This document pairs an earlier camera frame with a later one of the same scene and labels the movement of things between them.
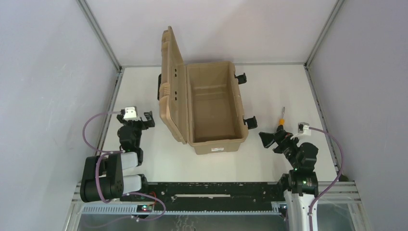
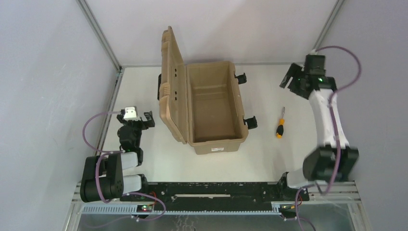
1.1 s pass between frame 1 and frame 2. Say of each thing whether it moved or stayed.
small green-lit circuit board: stayed
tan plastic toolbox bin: stayed
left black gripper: stayed
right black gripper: moved
